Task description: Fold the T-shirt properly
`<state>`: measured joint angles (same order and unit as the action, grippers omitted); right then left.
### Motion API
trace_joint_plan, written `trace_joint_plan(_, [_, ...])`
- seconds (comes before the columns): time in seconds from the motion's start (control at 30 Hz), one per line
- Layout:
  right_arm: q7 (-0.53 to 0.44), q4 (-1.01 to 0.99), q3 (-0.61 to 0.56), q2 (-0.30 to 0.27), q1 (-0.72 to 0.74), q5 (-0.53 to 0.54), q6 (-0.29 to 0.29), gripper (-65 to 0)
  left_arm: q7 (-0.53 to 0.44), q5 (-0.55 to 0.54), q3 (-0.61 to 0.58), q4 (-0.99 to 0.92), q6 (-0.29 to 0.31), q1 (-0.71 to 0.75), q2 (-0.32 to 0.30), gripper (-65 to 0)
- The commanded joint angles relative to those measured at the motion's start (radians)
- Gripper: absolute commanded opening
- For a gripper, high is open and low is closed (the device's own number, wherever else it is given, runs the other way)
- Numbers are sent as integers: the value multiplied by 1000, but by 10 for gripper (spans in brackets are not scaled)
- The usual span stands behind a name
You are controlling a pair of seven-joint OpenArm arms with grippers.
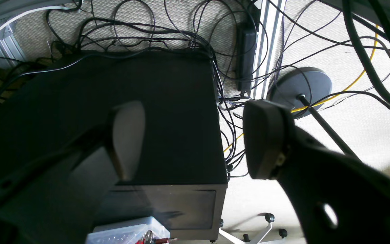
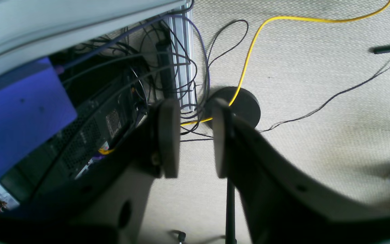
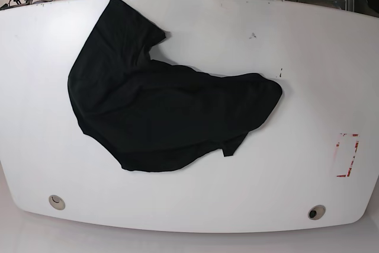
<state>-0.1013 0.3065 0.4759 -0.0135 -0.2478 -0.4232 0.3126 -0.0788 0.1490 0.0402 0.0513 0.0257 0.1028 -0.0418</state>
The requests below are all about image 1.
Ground clear plastic storage box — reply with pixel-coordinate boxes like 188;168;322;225
85;217;172;244

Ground black stand pole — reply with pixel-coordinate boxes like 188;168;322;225
297;94;362;162

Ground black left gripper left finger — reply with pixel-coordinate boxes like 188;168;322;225
0;101;146;244

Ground black round stand base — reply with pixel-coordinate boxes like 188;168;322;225
268;67;332;110

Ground black power adapter brick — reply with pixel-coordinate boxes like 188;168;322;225
235;24;257;92

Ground yellow cable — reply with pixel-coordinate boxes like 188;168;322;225
223;24;379;152

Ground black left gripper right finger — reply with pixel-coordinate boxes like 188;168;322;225
243;100;390;244

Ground aluminium frame rail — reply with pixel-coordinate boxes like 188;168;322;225
250;0;286;99

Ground white cable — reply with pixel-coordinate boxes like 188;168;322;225
0;5;73;44

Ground white office chair base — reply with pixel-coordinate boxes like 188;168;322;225
218;213;288;244

